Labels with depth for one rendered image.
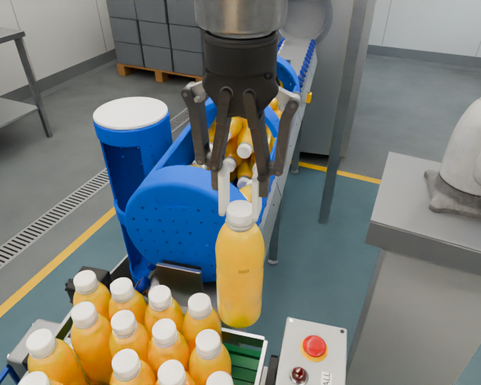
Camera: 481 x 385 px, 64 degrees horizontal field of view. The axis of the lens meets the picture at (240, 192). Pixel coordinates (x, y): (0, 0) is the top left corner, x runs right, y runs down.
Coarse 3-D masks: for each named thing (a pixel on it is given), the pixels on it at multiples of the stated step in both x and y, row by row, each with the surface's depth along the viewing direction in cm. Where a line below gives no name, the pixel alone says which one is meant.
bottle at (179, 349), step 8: (176, 336) 63; (152, 344) 63; (168, 344) 62; (176, 344) 63; (184, 344) 65; (152, 352) 63; (160, 352) 62; (168, 352) 62; (176, 352) 63; (184, 352) 64; (152, 360) 63; (160, 360) 62; (168, 360) 62; (176, 360) 63; (184, 360) 64; (152, 368) 64; (184, 368) 65
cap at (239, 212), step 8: (240, 200) 53; (232, 208) 52; (240, 208) 52; (248, 208) 52; (232, 216) 51; (240, 216) 50; (248, 216) 51; (232, 224) 51; (240, 224) 51; (248, 224) 51
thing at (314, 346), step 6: (312, 336) 61; (318, 336) 61; (306, 342) 60; (312, 342) 60; (318, 342) 60; (324, 342) 60; (306, 348) 59; (312, 348) 59; (318, 348) 59; (324, 348) 59; (312, 354) 59; (318, 354) 59
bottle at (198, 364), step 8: (192, 352) 63; (224, 352) 63; (192, 360) 62; (200, 360) 61; (208, 360) 61; (216, 360) 61; (224, 360) 62; (192, 368) 62; (200, 368) 61; (208, 368) 61; (216, 368) 61; (224, 368) 62; (192, 376) 62; (200, 376) 61; (208, 376) 61; (200, 384) 62
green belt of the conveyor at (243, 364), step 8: (224, 344) 84; (232, 352) 82; (240, 352) 81; (248, 352) 82; (256, 352) 82; (232, 360) 80; (240, 360) 80; (248, 360) 80; (256, 360) 80; (232, 368) 79; (240, 368) 79; (248, 368) 79; (256, 368) 79; (232, 376) 77; (240, 376) 77; (248, 376) 77; (256, 376) 77; (240, 384) 76; (248, 384) 76
